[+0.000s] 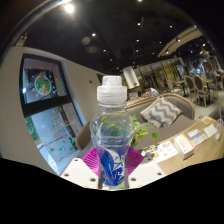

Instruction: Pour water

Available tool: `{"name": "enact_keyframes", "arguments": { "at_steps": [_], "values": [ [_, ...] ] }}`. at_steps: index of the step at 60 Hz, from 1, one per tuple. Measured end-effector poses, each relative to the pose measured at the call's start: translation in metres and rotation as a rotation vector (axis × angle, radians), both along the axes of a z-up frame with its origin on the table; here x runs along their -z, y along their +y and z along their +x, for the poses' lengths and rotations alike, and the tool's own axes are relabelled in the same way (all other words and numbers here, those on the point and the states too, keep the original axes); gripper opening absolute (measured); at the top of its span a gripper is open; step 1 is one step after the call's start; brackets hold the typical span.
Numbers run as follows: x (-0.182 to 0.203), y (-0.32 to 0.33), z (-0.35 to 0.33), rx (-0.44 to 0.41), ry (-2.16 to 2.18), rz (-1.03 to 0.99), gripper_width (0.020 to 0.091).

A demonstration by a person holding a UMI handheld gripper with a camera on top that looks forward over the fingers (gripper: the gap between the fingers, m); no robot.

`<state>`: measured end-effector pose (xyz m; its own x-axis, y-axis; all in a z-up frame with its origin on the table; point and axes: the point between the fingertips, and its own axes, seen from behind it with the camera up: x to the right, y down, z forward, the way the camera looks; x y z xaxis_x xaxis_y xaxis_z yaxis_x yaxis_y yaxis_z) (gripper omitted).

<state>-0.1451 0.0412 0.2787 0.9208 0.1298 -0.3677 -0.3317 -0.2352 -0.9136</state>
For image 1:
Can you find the white paper napkin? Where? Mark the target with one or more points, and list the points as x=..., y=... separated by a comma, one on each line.
x=210, y=131

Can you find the white printed paper sheet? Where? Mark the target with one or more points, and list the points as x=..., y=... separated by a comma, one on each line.
x=202, y=140

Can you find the person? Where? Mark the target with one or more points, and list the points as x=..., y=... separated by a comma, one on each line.
x=150, y=91

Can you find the grey curved sofa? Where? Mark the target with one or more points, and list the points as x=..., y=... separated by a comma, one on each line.
x=173, y=128

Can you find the small white box blue print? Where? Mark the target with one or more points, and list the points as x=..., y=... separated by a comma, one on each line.
x=194, y=133

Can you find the yellow card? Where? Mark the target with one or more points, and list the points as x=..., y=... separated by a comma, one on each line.
x=206, y=120

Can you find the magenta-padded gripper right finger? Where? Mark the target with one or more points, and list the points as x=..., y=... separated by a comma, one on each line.
x=148, y=171

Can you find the clear bottle with blue label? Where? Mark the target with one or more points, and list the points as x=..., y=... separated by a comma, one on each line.
x=111, y=140

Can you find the clear drinking glass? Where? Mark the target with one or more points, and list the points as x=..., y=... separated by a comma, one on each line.
x=219, y=131

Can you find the white carton with orange print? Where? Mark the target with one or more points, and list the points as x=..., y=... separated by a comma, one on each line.
x=183, y=145

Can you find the printed white leaflet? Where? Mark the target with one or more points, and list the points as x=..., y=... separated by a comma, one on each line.
x=165, y=151

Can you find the group of dining chairs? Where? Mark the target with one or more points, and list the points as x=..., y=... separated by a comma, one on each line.
x=200, y=85

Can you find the group of ceiling spotlights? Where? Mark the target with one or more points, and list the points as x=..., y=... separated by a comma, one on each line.
x=69, y=8

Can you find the grey white chevron pillow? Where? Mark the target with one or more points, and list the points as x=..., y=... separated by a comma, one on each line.
x=161, y=112

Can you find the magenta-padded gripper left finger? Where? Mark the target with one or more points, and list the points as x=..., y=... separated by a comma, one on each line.
x=77, y=172

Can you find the dark-framed window with stickers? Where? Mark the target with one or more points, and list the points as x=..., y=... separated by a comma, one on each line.
x=43, y=110

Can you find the green potted plant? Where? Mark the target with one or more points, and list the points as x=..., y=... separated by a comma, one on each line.
x=141, y=132

